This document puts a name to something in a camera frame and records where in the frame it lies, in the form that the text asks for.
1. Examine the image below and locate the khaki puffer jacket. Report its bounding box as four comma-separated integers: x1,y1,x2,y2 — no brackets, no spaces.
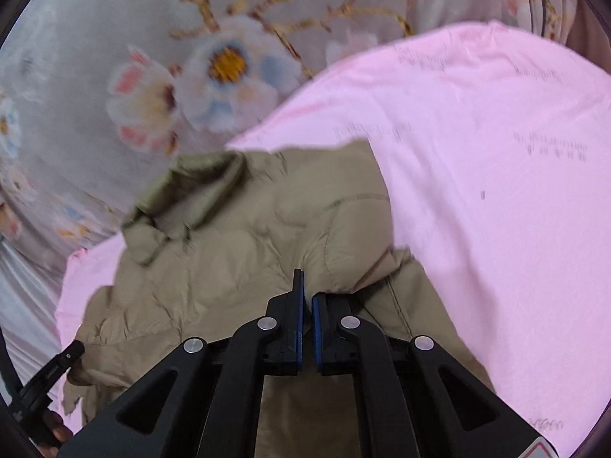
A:
61,139,495,458

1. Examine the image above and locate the person's left hand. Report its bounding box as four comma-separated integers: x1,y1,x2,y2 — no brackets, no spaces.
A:
37,410,74,458

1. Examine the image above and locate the silver satin curtain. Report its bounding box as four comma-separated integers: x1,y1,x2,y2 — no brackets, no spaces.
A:
1,240,65,382

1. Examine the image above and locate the pink bed sheet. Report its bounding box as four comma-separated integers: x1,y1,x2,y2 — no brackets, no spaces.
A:
60,24,610,457

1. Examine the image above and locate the grey floral quilt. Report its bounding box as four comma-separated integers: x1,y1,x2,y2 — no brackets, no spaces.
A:
1,0,577,272

